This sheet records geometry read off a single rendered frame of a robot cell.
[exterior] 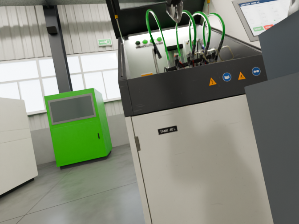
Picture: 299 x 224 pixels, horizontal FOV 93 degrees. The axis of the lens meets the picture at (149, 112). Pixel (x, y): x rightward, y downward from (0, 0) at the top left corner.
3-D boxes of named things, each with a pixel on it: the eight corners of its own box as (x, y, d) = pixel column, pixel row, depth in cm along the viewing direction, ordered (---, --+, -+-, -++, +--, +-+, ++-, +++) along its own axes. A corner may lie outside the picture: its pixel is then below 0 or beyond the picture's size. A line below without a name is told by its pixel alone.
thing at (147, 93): (133, 115, 61) (126, 78, 61) (134, 115, 65) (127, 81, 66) (270, 88, 64) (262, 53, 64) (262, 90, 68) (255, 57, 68)
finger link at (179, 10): (180, 16, 69) (176, -2, 70) (177, 24, 75) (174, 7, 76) (186, 15, 70) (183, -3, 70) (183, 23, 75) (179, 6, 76)
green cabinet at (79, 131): (57, 171, 299) (43, 95, 303) (73, 159, 380) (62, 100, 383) (107, 159, 310) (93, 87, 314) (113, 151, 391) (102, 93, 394)
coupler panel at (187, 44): (191, 72, 114) (183, 34, 115) (190, 73, 117) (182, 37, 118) (207, 69, 115) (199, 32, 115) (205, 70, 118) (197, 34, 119)
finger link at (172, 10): (174, 18, 69) (170, -1, 70) (171, 25, 75) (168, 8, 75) (180, 16, 69) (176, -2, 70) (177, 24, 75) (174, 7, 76)
